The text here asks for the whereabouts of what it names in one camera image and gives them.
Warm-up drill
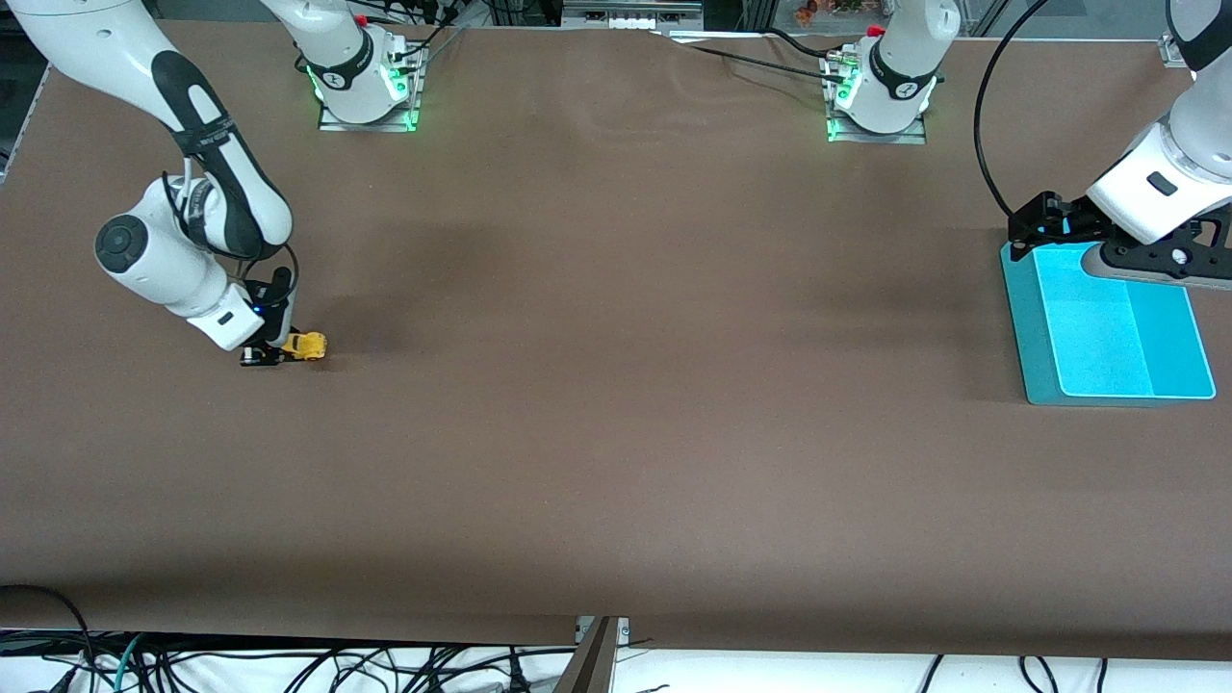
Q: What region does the cyan plastic bin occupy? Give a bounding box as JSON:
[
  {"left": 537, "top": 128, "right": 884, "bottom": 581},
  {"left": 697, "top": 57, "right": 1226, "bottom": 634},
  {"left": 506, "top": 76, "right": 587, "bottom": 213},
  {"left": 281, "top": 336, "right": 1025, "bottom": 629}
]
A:
[{"left": 999, "top": 239, "right": 1218, "bottom": 407}]

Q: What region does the white power strip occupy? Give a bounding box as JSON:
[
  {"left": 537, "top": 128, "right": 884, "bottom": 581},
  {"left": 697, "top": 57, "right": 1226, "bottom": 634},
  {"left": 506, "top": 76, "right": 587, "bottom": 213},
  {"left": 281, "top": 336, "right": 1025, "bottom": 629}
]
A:
[{"left": 562, "top": 0, "right": 705, "bottom": 31}]

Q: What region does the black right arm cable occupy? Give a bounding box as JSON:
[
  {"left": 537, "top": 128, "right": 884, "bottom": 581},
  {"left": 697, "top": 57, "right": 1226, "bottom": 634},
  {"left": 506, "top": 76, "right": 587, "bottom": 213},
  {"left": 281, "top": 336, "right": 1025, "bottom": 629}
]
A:
[{"left": 231, "top": 241, "right": 300, "bottom": 309}]

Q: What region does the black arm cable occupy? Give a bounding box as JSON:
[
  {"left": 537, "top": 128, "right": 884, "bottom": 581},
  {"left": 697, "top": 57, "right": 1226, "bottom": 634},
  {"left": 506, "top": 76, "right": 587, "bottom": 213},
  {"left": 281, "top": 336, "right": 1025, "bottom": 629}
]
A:
[
  {"left": 973, "top": 0, "right": 1048, "bottom": 218},
  {"left": 231, "top": 241, "right": 300, "bottom": 309}
]

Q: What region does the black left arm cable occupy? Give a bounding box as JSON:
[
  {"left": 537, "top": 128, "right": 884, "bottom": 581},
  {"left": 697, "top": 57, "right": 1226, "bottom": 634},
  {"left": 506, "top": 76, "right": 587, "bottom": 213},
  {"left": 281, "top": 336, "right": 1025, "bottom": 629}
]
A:
[{"left": 973, "top": 0, "right": 1048, "bottom": 218}]

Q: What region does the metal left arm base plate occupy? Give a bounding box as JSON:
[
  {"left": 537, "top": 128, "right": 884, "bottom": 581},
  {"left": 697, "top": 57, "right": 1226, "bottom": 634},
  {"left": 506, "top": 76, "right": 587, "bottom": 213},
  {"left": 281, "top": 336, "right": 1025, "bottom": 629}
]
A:
[{"left": 825, "top": 48, "right": 930, "bottom": 146}]

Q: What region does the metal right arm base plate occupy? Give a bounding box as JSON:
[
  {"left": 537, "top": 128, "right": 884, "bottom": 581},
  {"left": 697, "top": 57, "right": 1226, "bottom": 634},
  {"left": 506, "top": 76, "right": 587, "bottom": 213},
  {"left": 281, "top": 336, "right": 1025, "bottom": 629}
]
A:
[{"left": 318, "top": 38, "right": 425, "bottom": 133}]

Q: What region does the black looped floor cable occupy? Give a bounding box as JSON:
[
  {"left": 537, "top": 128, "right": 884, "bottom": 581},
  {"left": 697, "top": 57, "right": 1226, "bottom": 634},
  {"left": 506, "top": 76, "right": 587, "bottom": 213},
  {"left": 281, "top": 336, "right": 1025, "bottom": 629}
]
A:
[{"left": 0, "top": 583, "right": 98, "bottom": 693}]

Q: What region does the teal floor cable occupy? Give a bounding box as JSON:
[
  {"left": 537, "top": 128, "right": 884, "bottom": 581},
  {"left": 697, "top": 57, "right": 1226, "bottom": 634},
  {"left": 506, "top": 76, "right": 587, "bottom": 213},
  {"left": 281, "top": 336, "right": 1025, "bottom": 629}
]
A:
[{"left": 113, "top": 632, "right": 146, "bottom": 693}]

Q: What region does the black cable across table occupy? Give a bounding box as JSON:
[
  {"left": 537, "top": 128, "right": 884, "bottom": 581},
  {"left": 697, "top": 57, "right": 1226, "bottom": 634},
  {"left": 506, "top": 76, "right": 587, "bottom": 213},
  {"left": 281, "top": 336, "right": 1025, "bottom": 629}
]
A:
[{"left": 653, "top": 32, "right": 850, "bottom": 76}]

